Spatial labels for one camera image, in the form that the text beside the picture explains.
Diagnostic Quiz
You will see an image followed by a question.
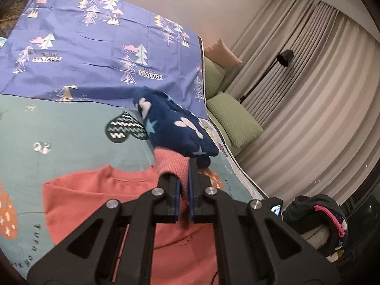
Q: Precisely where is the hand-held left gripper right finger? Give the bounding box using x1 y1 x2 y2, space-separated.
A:
188 157 340 285

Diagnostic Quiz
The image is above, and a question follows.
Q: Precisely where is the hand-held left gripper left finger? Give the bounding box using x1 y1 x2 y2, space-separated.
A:
27 174 181 285

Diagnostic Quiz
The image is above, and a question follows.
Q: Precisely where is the green pillow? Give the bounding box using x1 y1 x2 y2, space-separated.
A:
203 56 226 100
206 92 264 149

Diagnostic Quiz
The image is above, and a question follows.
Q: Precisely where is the beige curtain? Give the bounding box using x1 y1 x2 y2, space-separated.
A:
228 0 380 199

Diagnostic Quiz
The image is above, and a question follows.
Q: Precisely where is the dark cloth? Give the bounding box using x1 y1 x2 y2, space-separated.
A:
0 0 34 40

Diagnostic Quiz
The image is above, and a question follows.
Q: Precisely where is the purple tree-print sheet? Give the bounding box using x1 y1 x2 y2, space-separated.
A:
0 0 208 119

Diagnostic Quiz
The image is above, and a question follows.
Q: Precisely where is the black floor lamp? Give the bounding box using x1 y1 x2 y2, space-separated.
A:
239 49 294 103

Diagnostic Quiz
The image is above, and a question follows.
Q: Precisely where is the beige pillow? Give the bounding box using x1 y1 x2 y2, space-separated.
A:
205 38 242 66

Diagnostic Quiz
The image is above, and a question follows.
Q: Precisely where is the pile of dark clothes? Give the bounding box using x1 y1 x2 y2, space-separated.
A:
283 194 349 254

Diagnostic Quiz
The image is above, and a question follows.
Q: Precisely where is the navy fleece garment with hearts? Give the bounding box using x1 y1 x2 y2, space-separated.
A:
132 86 220 168

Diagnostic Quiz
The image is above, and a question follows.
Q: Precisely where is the teal printed bedsheet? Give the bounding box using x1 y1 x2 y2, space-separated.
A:
0 93 265 274

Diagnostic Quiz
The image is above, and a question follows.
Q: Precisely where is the coral pink shirt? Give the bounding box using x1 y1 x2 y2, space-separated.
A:
42 147 224 285

